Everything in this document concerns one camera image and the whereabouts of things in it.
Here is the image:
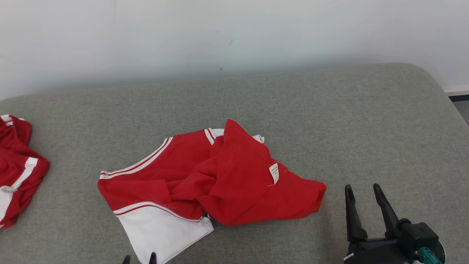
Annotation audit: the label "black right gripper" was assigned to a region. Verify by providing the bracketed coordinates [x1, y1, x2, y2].
[344, 183, 418, 264]

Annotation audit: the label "red jersey with number 23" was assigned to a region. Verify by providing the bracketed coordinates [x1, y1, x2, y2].
[97, 119, 327, 264]

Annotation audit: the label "red shorts with white trim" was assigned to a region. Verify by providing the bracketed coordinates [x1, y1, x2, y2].
[0, 114, 50, 230]

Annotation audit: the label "teal right camera connector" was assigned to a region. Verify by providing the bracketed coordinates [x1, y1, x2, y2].
[418, 246, 442, 264]

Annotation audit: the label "white wall baseboard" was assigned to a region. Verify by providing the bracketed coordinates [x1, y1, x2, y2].
[443, 87, 469, 102]

